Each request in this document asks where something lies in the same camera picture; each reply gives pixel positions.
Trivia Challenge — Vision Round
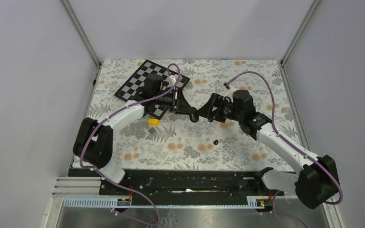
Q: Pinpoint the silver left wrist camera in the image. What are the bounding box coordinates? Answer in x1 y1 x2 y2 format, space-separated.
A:
169 75 183 87

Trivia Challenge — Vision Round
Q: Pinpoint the right aluminium frame post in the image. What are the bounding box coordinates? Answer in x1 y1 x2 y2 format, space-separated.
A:
280 0 321 66

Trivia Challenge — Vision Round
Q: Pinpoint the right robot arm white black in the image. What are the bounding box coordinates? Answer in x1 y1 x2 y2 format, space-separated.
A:
198 90 342 209

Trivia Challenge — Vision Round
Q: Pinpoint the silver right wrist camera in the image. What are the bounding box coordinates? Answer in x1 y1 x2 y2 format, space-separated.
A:
223 83 236 100

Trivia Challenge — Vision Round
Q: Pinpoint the aluminium frame post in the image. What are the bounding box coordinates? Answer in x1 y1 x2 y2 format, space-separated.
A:
280 0 321 66
60 0 101 68

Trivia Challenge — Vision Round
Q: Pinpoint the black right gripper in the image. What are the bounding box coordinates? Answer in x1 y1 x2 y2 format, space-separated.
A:
195 93 243 124

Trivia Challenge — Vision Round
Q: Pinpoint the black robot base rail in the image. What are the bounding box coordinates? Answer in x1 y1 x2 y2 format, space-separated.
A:
98 167 286 207

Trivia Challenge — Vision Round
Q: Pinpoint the floral patterned table mat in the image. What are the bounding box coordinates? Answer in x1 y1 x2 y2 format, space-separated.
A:
72 59 307 172

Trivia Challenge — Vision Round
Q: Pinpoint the left aluminium frame post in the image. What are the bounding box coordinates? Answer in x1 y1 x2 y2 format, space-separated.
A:
60 0 101 68

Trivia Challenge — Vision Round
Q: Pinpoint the yellow block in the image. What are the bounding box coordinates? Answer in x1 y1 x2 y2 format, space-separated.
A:
148 118 160 126

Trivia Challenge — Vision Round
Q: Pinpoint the black earbud case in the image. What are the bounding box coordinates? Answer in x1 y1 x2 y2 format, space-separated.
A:
189 113 199 123

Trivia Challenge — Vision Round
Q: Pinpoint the black white checkerboard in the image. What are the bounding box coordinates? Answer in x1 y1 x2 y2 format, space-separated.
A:
114 60 190 120

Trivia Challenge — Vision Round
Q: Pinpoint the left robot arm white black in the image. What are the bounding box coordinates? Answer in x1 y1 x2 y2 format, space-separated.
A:
73 74 199 195

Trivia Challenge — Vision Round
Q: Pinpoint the small grey square tile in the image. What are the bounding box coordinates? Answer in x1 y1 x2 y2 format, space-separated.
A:
148 127 157 135

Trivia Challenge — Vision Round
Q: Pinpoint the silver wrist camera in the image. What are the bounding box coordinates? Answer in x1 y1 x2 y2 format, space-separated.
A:
169 75 183 87
223 83 236 100

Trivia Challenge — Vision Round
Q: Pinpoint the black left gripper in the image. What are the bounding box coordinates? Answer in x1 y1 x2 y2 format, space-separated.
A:
153 87 195 115

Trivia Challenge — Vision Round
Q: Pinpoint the white slotted cable duct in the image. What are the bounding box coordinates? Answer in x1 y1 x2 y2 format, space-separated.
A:
62 197 265 209

